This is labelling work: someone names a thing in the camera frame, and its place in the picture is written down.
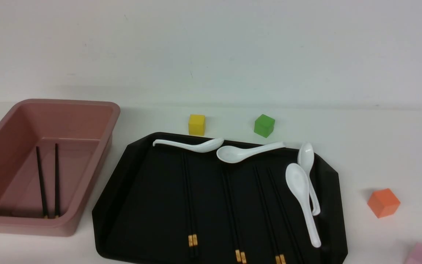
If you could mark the black chopstick gold band leftmost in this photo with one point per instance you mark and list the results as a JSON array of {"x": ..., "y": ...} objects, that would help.
[{"x": 188, "y": 207}]

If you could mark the yellow cube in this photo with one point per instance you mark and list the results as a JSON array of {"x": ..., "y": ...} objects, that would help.
[{"x": 197, "y": 125}]

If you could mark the green cube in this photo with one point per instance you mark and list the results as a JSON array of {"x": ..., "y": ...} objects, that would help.
[{"x": 264, "y": 125}]

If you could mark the pink plastic bin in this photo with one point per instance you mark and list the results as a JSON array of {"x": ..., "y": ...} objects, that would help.
[{"x": 83, "y": 132}]

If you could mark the white spoon front right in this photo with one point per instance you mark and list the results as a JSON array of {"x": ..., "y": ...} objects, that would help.
[{"x": 297, "y": 182}]

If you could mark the white spoon far right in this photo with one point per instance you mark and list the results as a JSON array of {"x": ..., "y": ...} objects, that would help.
[{"x": 305, "y": 160}]

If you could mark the black chopstick in bin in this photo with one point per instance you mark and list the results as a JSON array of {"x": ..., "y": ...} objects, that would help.
[
  {"x": 42, "y": 184},
  {"x": 57, "y": 182}
]

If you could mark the orange cube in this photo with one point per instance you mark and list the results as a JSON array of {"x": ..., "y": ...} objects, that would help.
[{"x": 383, "y": 203}]

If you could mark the white spoon far left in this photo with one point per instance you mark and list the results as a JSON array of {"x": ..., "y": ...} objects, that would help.
[{"x": 205, "y": 147}]

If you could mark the black chopstick in bin left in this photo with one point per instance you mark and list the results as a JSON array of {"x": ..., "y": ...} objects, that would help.
[{"x": 42, "y": 184}]

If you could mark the white spoon top centre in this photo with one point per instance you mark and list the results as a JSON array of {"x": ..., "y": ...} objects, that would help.
[{"x": 233, "y": 155}]

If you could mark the white spoon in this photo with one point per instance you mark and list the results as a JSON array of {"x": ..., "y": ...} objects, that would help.
[
  {"x": 233, "y": 155},
  {"x": 297, "y": 182},
  {"x": 205, "y": 147},
  {"x": 305, "y": 160}
]

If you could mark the black chopstick in bin right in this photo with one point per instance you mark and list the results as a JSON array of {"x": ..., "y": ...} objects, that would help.
[{"x": 57, "y": 182}]

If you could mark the black serving tray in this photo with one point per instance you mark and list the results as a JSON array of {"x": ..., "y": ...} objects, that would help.
[{"x": 140, "y": 216}]

